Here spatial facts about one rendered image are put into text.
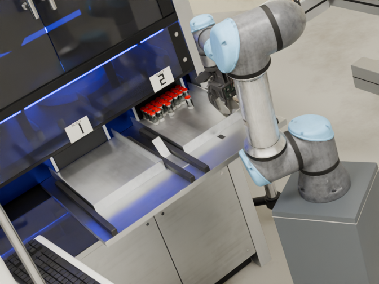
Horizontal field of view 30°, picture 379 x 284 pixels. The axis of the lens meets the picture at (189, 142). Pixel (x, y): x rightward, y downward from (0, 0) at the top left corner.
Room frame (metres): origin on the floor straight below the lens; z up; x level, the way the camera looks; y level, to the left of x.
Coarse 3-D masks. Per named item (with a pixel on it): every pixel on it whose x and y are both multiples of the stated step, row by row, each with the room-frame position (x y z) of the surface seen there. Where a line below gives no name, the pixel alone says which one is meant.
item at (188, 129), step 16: (192, 96) 2.24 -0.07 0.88; (176, 112) 2.17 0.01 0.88; (192, 112) 2.13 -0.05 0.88; (208, 112) 2.09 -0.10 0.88; (240, 112) 1.98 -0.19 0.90; (144, 128) 2.11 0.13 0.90; (160, 128) 2.09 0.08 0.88; (176, 128) 2.06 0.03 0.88; (192, 128) 2.02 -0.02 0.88; (208, 128) 1.93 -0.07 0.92; (224, 128) 1.95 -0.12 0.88; (176, 144) 1.92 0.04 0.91; (192, 144) 1.90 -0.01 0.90
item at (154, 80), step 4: (168, 68) 2.19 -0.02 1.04; (160, 72) 2.17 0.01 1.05; (164, 72) 2.18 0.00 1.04; (168, 72) 2.18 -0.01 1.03; (152, 76) 2.16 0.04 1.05; (156, 76) 2.16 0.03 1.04; (160, 76) 2.17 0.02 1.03; (164, 76) 2.18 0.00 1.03; (168, 76) 2.18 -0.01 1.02; (172, 76) 2.19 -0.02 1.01; (152, 80) 2.16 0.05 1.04; (156, 80) 2.16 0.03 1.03; (164, 80) 2.17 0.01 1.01; (168, 80) 2.18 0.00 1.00; (172, 80) 2.19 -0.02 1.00; (152, 84) 2.15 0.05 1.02; (156, 84) 2.16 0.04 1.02; (160, 84) 2.17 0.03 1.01; (164, 84) 2.17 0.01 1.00; (168, 84) 2.18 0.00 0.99; (156, 88) 2.16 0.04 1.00; (160, 88) 2.16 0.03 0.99
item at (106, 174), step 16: (112, 144) 2.10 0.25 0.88; (128, 144) 2.06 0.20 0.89; (80, 160) 2.08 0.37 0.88; (96, 160) 2.04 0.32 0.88; (112, 160) 2.00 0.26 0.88; (128, 160) 1.97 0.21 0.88; (144, 160) 1.93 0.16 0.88; (160, 160) 1.85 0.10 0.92; (64, 176) 2.01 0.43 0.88; (80, 176) 1.98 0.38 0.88; (96, 176) 1.94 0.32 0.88; (112, 176) 1.91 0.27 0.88; (128, 176) 1.87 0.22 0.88; (144, 176) 1.82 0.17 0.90; (80, 192) 1.88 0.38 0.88; (96, 192) 1.85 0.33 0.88; (112, 192) 1.77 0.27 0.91; (128, 192) 1.79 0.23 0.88; (96, 208) 1.74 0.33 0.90
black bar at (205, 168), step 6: (144, 132) 2.07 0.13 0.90; (150, 132) 2.06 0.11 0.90; (150, 138) 2.03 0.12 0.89; (168, 144) 1.95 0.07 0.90; (174, 150) 1.90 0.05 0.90; (180, 150) 1.89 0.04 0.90; (180, 156) 1.86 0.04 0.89; (186, 156) 1.84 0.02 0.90; (192, 162) 1.80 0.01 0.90; (198, 162) 1.79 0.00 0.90; (198, 168) 1.78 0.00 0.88; (204, 168) 1.75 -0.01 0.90
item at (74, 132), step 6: (78, 120) 2.03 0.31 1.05; (84, 120) 2.04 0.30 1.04; (72, 126) 2.02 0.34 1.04; (78, 126) 2.03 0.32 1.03; (84, 126) 2.04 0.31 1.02; (90, 126) 2.04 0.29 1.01; (72, 132) 2.02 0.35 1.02; (78, 132) 2.03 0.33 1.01; (84, 132) 2.03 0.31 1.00; (72, 138) 2.01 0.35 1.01; (78, 138) 2.02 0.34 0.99
